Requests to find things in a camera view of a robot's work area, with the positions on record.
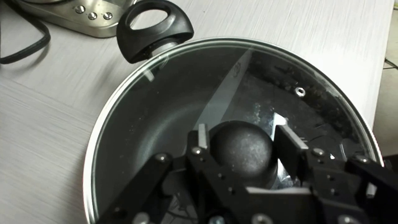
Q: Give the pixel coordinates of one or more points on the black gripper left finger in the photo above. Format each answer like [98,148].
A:
[199,165]

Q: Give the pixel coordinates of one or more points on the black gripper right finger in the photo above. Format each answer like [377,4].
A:
[319,169]

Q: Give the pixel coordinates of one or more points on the glass lid with black knob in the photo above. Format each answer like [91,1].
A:
[243,147]

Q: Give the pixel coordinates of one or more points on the steel appliance base with buttons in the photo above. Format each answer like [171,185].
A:
[82,22]

